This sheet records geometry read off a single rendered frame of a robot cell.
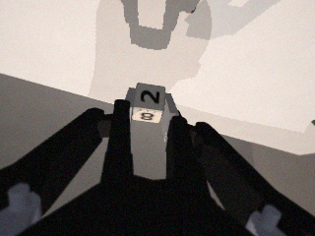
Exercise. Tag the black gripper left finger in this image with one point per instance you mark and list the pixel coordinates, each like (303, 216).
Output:
(30, 186)

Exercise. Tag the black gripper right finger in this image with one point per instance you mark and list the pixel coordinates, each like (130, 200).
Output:
(197, 154)

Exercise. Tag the white cube with black digits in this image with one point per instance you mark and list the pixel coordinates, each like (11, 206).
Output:
(148, 103)

